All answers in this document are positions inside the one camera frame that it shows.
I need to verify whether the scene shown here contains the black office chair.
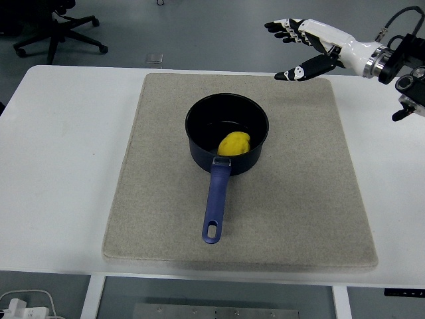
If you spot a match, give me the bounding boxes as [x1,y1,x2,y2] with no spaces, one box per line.
[0,0,110,66]

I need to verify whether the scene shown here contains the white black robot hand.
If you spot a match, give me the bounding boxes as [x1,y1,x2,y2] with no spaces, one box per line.
[264,18,378,82]

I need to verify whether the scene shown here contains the white power cable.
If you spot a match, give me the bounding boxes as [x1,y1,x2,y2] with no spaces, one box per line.
[0,288,67,319]

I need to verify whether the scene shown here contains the white table leg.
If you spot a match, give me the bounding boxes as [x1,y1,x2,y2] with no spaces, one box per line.
[80,274,106,319]
[331,284,353,319]

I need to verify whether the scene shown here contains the yellow potato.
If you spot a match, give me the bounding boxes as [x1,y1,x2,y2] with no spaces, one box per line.
[217,131,252,156]

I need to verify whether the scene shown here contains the black table control panel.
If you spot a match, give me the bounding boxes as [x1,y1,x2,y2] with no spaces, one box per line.
[384,288,425,296]

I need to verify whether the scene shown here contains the blue pot with handle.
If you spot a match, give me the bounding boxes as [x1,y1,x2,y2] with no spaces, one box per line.
[185,93,270,245]

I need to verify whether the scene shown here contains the white power strip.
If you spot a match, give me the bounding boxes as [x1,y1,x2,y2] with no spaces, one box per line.
[0,298,50,319]

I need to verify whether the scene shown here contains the beige fabric mat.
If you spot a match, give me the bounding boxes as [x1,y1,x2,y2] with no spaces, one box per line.
[102,72,379,275]

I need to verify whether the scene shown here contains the grey metal plate with screws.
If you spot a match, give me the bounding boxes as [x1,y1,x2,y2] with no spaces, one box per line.
[132,302,299,319]

